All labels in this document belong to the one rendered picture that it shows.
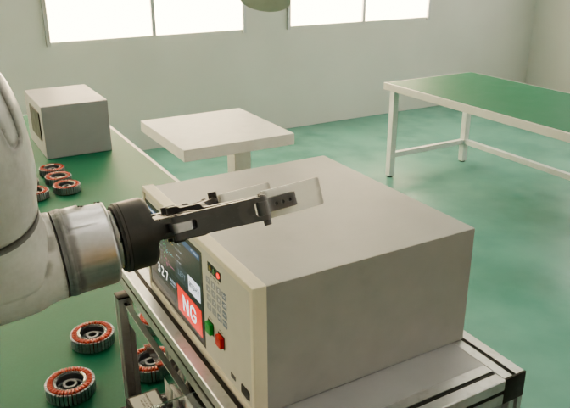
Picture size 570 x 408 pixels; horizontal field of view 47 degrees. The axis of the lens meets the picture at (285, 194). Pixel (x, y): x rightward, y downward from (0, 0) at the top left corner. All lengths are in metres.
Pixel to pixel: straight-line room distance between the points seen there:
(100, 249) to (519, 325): 2.90
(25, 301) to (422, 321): 0.62
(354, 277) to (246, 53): 5.35
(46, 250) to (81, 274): 0.04
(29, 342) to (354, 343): 1.10
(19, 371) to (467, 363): 1.11
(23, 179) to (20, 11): 5.00
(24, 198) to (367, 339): 0.58
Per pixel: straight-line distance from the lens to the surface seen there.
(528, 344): 3.28
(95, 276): 0.67
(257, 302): 0.84
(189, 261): 1.04
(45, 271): 0.65
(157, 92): 5.91
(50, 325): 1.93
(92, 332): 1.81
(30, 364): 1.79
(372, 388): 1.01
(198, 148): 1.80
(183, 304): 1.11
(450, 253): 1.03
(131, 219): 0.68
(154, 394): 1.33
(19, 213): 0.59
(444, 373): 1.06
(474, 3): 7.85
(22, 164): 0.57
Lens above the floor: 1.73
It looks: 21 degrees down
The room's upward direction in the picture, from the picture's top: straight up
